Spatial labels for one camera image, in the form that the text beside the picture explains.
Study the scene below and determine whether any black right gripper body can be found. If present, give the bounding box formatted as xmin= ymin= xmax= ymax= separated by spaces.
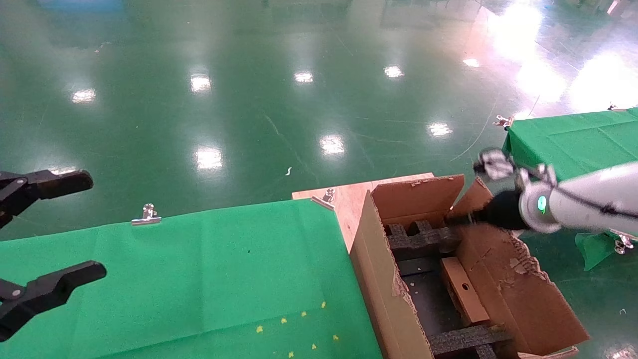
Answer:
xmin=471 ymin=189 xmax=525 ymax=230

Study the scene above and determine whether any green cloth with hanging corner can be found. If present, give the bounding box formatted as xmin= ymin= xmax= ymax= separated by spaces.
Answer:
xmin=500 ymin=107 xmax=638 ymax=272

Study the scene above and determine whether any large green table cloth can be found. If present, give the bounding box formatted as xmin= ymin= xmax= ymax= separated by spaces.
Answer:
xmin=0 ymin=198 xmax=384 ymax=359

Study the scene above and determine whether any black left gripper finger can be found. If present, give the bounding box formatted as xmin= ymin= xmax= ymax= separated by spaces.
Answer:
xmin=0 ymin=170 xmax=94 ymax=230
xmin=0 ymin=262 xmax=108 ymax=344

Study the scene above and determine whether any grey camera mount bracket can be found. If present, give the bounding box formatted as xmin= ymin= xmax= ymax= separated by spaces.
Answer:
xmin=515 ymin=164 xmax=559 ymax=189

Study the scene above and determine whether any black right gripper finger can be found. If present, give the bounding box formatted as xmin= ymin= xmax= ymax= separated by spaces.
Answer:
xmin=445 ymin=212 xmax=479 ymax=226

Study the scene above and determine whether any notched black foam insert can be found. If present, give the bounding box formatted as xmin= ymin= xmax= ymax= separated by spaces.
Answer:
xmin=384 ymin=219 xmax=462 ymax=262

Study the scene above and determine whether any flat black foam insert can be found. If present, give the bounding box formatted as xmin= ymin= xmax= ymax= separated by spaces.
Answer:
xmin=428 ymin=323 xmax=514 ymax=359

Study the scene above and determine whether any large open cardboard carton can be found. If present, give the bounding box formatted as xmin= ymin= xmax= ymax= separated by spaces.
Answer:
xmin=349 ymin=173 xmax=591 ymax=359

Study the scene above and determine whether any small brown cardboard box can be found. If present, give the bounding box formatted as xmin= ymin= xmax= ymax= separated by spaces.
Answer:
xmin=440 ymin=257 xmax=492 ymax=327

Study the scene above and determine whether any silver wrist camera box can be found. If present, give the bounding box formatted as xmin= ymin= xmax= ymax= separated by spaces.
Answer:
xmin=474 ymin=148 xmax=517 ymax=180

